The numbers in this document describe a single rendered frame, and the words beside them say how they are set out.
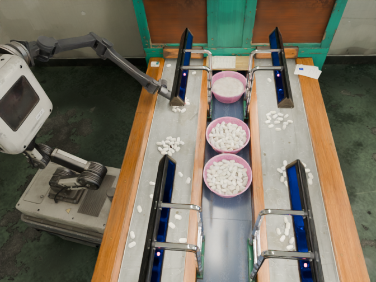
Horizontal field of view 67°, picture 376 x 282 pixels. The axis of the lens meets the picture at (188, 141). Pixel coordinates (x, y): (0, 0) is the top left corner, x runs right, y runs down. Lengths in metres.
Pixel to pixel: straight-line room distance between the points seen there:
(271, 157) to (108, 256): 1.01
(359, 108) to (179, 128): 1.98
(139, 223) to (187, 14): 1.39
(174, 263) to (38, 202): 1.07
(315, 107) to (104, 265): 1.52
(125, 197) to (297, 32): 1.58
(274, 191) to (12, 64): 1.36
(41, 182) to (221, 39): 1.61
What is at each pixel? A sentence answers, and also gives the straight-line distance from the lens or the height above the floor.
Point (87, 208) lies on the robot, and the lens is 1.97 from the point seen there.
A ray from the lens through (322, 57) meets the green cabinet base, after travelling 2.40.
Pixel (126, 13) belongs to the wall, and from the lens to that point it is 3.19.
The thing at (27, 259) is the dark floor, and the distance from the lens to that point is 2.59.
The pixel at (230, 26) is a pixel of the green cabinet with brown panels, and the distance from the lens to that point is 2.15.
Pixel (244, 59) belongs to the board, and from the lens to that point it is 2.24.
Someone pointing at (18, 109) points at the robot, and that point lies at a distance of 1.42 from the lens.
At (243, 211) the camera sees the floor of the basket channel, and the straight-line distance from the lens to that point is 1.60.
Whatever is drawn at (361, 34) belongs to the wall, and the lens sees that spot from 3.52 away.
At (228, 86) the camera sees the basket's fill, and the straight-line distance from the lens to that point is 2.08.
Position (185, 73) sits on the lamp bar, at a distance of 1.66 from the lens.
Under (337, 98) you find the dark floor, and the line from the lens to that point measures 3.26.
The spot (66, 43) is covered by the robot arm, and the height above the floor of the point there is 1.27.
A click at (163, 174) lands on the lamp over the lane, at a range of 1.20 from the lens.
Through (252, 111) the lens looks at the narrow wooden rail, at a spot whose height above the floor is 0.76.
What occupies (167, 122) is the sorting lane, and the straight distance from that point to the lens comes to 1.86.
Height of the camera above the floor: 2.15
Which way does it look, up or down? 53 degrees down
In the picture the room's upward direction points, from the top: 7 degrees counter-clockwise
